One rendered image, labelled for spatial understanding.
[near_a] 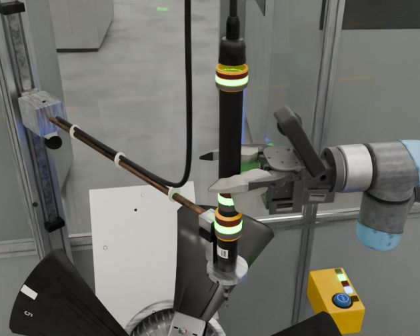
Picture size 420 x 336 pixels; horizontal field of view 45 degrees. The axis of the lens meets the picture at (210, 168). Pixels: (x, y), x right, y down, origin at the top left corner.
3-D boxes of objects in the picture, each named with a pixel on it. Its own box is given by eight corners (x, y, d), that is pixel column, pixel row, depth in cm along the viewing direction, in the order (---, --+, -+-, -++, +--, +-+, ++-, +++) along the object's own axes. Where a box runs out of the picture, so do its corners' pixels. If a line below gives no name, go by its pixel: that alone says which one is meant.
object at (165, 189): (49, 122, 118) (48, 117, 117) (55, 121, 118) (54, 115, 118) (209, 225, 84) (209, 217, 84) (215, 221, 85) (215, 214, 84)
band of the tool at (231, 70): (209, 87, 69) (209, 67, 68) (231, 79, 72) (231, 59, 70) (231, 96, 67) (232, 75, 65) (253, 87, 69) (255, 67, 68)
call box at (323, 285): (305, 297, 148) (309, 269, 142) (338, 293, 149) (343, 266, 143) (324, 341, 134) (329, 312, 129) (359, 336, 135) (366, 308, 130)
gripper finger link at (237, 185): (219, 227, 72) (271, 207, 76) (219, 192, 69) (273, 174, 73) (208, 215, 75) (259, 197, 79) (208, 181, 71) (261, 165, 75)
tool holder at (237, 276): (190, 265, 88) (189, 220, 83) (219, 247, 92) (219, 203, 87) (227, 292, 82) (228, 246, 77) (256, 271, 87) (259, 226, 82)
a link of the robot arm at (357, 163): (375, 158, 75) (354, 133, 82) (346, 161, 74) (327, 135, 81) (367, 200, 79) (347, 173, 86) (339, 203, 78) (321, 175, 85)
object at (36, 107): (21, 125, 124) (13, 93, 120) (47, 117, 128) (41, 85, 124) (41, 140, 118) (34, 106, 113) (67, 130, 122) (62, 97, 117)
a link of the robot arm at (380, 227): (409, 225, 92) (422, 175, 87) (393, 261, 84) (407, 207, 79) (367, 212, 96) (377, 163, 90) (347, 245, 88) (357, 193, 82)
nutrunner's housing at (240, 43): (211, 281, 88) (211, 16, 64) (227, 271, 90) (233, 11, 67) (227, 293, 86) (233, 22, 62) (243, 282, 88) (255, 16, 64)
